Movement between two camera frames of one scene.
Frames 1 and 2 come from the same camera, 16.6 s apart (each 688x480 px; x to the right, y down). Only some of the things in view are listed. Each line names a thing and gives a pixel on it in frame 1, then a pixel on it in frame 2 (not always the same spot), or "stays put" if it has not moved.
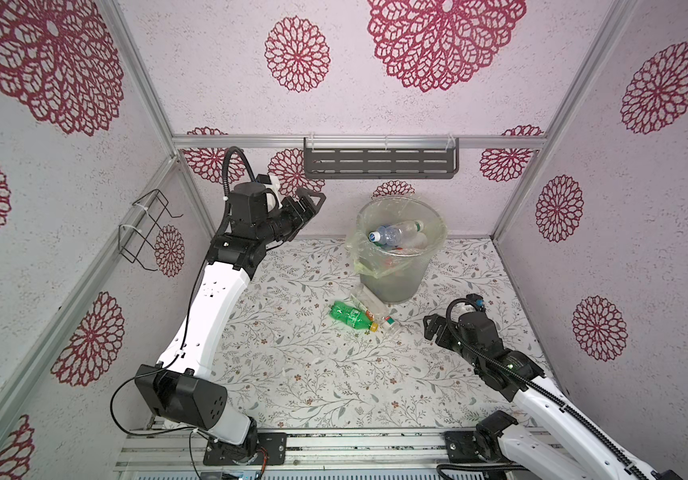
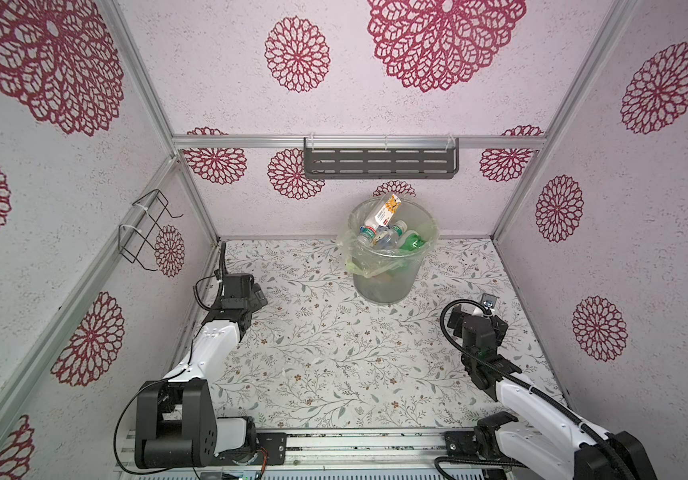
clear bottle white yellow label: x=412 y=230 -> x=367 y=239
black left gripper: x=309 y=209 -> x=257 y=296
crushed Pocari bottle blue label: x=388 y=235 stays put
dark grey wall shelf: x=382 y=158 stays put
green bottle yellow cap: x=355 y=317 -> x=413 y=242
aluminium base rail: x=152 y=449 stays put
